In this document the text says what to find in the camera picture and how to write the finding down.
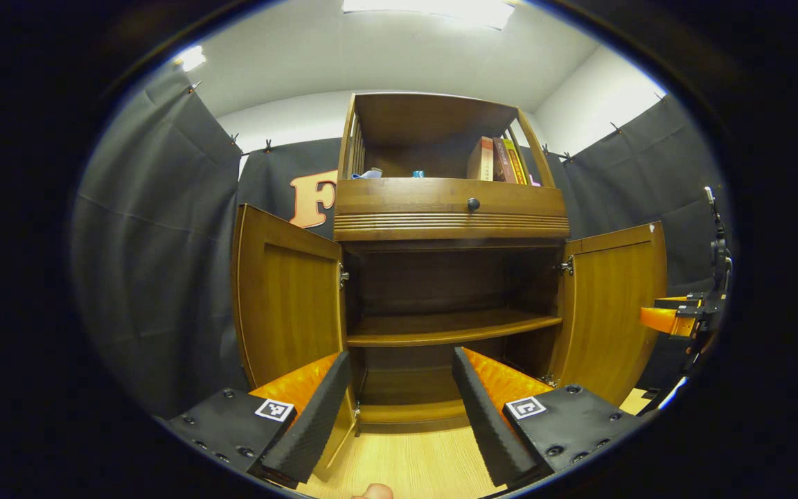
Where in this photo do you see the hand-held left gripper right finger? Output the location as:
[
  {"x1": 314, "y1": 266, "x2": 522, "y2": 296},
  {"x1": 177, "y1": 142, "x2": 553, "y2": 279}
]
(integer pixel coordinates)
[{"x1": 452, "y1": 347, "x2": 642, "y2": 488}]

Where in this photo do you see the wooden drawer with black knob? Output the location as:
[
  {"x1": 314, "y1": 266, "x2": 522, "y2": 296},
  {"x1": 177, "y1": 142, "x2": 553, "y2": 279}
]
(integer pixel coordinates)
[{"x1": 335, "y1": 178, "x2": 567, "y2": 217}]

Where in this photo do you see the wooden double-door shoe cabinet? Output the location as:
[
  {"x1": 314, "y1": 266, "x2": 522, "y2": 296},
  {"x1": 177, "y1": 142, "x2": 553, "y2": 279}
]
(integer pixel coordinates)
[{"x1": 333, "y1": 92, "x2": 571, "y2": 434}]

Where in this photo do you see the large ceiling light panel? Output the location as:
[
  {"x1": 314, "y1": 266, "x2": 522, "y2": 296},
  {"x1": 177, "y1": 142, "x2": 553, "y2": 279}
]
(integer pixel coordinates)
[{"x1": 342, "y1": 0, "x2": 516, "y2": 30}]

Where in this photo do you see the wooden shoe cabinet door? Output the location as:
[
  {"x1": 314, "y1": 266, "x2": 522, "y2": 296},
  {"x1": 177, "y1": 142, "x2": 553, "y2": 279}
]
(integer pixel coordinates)
[
  {"x1": 548, "y1": 222, "x2": 670, "y2": 408},
  {"x1": 231, "y1": 203, "x2": 360, "y2": 480}
]

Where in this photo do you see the brown shelf book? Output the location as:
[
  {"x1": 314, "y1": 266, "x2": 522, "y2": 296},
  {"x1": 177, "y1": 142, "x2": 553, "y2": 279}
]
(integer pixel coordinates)
[{"x1": 493, "y1": 137, "x2": 516, "y2": 184}]

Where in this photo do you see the small ceiling light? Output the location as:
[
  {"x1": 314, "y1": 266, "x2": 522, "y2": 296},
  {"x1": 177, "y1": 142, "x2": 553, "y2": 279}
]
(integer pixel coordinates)
[{"x1": 176, "y1": 45, "x2": 207, "y2": 72}]

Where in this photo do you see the cream and red book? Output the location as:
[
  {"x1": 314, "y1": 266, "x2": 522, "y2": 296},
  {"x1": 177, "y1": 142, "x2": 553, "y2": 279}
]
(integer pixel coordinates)
[{"x1": 466, "y1": 137, "x2": 495, "y2": 182}]

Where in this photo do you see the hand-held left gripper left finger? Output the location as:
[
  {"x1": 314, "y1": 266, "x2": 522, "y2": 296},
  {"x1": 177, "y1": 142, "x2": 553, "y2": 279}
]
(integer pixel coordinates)
[{"x1": 157, "y1": 350, "x2": 353, "y2": 489}]

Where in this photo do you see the yellow book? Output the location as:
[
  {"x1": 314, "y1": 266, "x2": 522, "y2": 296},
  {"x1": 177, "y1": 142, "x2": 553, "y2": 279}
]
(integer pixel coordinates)
[{"x1": 503, "y1": 139, "x2": 529, "y2": 185}]

